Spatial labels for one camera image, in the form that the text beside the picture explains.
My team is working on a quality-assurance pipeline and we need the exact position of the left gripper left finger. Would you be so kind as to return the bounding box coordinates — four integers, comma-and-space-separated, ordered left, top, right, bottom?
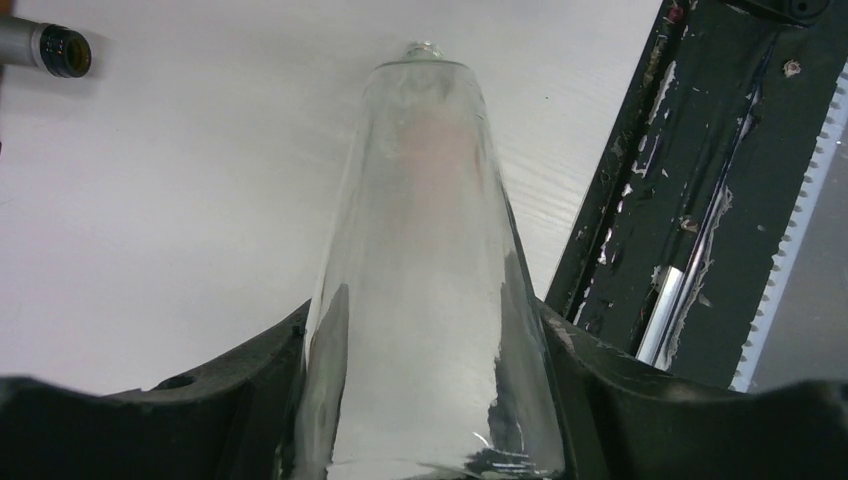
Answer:
1, 305, 308, 479

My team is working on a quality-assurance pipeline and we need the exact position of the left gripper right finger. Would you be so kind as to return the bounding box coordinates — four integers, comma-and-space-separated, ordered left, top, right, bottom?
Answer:
538, 305, 847, 479

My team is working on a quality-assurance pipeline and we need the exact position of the clear bottle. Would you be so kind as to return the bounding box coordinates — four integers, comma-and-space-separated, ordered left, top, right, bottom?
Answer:
292, 42, 568, 479

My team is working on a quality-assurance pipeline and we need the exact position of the green wine bottle front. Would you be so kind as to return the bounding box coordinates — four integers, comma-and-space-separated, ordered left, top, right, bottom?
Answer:
1, 15, 92, 78

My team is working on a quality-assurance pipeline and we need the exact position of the black mounting rail base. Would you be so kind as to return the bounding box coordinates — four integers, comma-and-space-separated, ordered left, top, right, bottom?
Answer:
545, 1, 847, 392

